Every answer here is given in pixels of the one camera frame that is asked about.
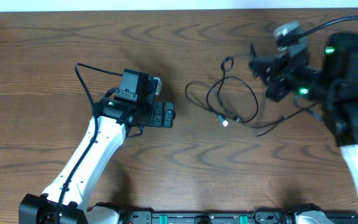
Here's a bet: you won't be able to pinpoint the black USB cable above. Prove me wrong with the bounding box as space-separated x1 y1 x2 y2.
184 43 318 138

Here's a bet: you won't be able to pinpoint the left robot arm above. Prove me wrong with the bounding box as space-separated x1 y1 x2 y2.
19 69 175 223

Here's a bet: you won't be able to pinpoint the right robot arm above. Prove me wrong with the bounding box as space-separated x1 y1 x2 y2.
249 32 358 196

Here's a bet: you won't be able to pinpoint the left camera black cable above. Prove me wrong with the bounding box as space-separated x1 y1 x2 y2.
53 62 124 224

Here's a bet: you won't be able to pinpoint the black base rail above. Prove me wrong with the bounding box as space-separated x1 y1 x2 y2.
116 210 358 224

